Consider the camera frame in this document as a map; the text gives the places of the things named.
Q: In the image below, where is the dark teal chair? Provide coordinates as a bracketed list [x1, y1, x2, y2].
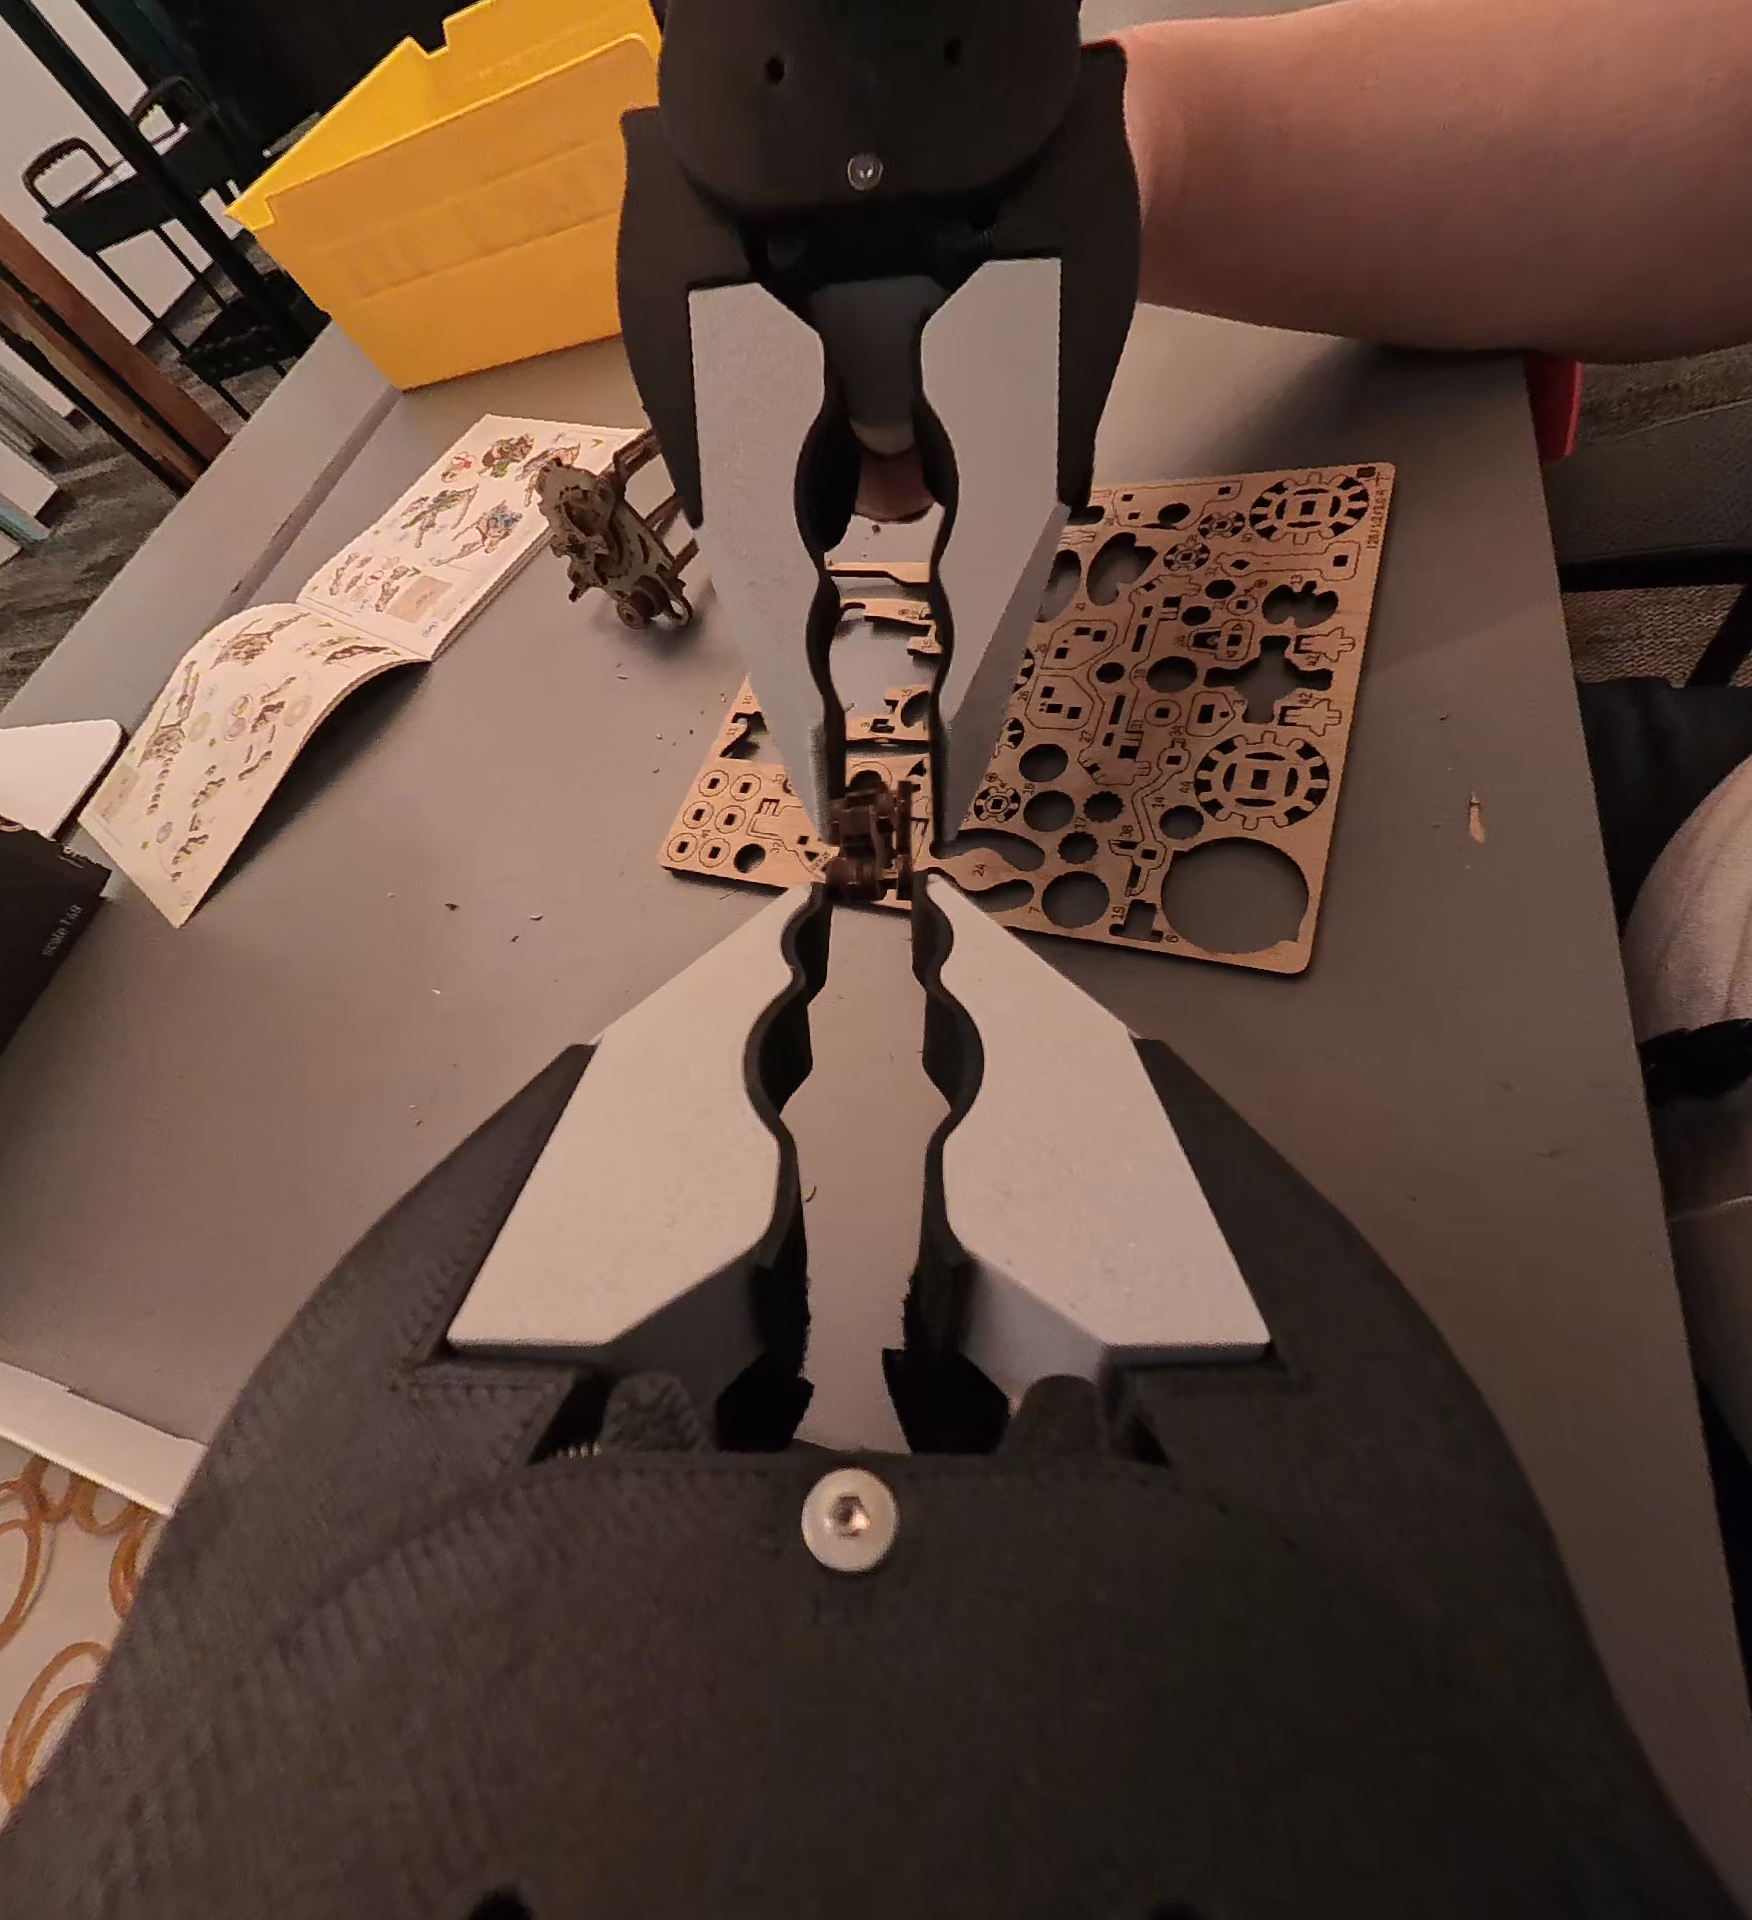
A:
[1559, 541, 1752, 969]

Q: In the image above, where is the assembled dark wooden model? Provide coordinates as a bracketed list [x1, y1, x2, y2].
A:
[530, 427, 705, 635]

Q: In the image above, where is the black metal cart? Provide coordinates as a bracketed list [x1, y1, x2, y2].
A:
[0, 0, 330, 422]

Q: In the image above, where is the person's right hand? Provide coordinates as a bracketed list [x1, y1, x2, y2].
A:
[849, 447, 947, 525]

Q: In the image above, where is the person's right forearm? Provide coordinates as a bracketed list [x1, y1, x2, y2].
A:
[1079, 15, 1752, 366]

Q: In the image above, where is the laser-cut wooden parts sheet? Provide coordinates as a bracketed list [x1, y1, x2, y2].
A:
[660, 462, 1397, 980]

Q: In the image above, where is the black shoulder strap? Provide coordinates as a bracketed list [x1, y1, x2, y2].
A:
[1637, 983, 1752, 1103]

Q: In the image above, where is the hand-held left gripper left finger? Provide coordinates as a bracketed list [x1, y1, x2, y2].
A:
[447, 885, 836, 1455]

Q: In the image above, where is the illustrated instruction booklet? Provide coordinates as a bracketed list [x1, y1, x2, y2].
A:
[78, 417, 644, 928]

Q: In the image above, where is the white cardboard box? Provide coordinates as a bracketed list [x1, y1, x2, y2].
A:
[0, 1342, 209, 1920]

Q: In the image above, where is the white rounded card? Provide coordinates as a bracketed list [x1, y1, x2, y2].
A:
[0, 719, 124, 842]

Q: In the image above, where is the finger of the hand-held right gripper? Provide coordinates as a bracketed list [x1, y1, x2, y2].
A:
[684, 275, 854, 842]
[913, 254, 1076, 859]

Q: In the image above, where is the wooden furniture frame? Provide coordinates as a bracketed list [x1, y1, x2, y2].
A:
[0, 127, 234, 497]

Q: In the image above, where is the yellow plastic bin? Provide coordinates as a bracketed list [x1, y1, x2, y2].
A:
[226, 0, 666, 396]

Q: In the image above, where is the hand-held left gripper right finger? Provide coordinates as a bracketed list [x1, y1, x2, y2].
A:
[886, 882, 1273, 1455]

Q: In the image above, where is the small wooden model part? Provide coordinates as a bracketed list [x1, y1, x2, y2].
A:
[822, 773, 924, 910]

